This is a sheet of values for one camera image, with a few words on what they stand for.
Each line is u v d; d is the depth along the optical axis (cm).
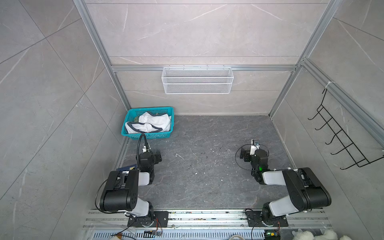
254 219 73
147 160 71
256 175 71
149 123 104
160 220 73
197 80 100
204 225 73
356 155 61
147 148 80
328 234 67
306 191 44
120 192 45
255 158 73
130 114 110
